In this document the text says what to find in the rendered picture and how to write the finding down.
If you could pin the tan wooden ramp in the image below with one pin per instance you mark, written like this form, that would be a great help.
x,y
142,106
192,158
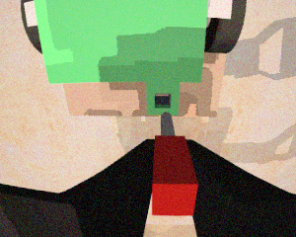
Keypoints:
x,y
197,100

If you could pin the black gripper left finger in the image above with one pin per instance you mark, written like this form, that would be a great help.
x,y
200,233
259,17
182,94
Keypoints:
x,y
113,203

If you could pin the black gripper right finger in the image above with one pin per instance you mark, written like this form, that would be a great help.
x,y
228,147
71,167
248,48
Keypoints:
x,y
231,202

